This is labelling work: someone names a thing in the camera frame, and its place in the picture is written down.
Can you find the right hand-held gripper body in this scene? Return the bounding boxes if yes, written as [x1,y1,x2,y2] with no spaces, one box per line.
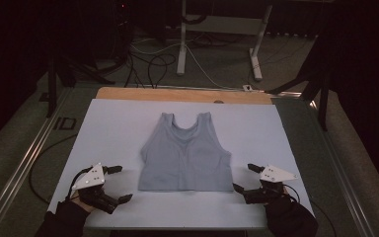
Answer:
[243,164,299,205]

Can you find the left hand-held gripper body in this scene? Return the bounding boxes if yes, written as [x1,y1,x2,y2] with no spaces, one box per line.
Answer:
[71,162,121,215]

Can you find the grey tank top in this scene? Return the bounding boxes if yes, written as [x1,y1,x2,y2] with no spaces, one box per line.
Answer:
[137,112,235,193]

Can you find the person's left hand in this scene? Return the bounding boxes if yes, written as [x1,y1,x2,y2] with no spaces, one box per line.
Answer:
[56,192,93,225]

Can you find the person's right hand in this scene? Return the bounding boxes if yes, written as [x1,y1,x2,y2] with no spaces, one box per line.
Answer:
[265,187,307,226]

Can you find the white table mat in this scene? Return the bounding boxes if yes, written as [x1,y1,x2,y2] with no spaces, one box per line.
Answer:
[47,98,315,230]

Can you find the black stand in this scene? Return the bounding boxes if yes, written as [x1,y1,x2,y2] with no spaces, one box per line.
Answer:
[44,53,116,119]
[265,31,331,132]

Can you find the dark equipment rack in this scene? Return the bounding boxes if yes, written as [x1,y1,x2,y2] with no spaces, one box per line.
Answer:
[87,0,136,68]

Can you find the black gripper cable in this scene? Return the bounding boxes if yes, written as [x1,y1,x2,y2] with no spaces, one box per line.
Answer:
[66,166,94,202]
[281,183,340,237]

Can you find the black floor cable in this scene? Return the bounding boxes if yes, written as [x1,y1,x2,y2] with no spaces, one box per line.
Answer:
[29,132,79,204]

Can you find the metal floor rail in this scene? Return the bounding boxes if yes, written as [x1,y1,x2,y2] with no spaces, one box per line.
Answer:
[308,98,378,237]
[0,88,74,237]

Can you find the white floor cable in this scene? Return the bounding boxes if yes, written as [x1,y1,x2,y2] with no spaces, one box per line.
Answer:
[130,36,245,92]

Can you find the black looped cable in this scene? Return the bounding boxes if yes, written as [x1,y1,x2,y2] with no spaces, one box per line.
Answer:
[123,51,178,89]

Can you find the white desk frame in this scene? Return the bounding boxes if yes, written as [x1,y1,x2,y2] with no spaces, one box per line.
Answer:
[176,0,274,82]

